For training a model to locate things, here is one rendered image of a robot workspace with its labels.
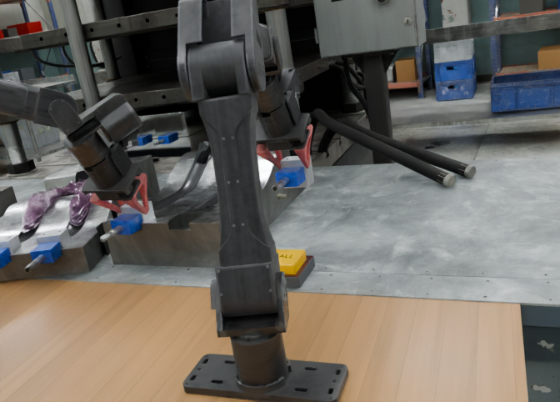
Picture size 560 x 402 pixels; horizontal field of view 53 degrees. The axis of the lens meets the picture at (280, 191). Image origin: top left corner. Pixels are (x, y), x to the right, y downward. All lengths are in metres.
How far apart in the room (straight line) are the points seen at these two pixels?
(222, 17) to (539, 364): 0.69
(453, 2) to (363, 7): 5.53
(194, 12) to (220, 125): 0.14
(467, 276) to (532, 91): 3.72
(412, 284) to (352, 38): 1.00
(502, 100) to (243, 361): 4.06
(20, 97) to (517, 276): 0.81
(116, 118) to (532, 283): 0.71
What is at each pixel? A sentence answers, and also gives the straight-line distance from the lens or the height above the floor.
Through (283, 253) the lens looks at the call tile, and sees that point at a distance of 0.97.
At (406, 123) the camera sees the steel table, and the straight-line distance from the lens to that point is 4.55.
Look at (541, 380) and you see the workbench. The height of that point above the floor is 0.63.
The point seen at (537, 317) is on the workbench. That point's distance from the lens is 0.87.
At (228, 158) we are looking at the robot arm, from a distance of 0.65.
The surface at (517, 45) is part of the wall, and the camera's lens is 7.51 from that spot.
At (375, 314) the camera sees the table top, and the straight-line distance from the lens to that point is 0.84.
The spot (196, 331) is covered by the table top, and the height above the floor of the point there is 0.80.
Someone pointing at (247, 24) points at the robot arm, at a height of 1.22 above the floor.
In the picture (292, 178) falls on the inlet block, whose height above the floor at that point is 0.94.
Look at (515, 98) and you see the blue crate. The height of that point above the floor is 0.35.
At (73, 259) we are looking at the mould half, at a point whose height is 0.83.
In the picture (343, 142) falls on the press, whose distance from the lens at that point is 2.00.
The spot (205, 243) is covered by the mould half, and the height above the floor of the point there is 0.85.
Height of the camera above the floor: 1.23
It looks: 17 degrees down
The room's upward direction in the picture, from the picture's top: 9 degrees counter-clockwise
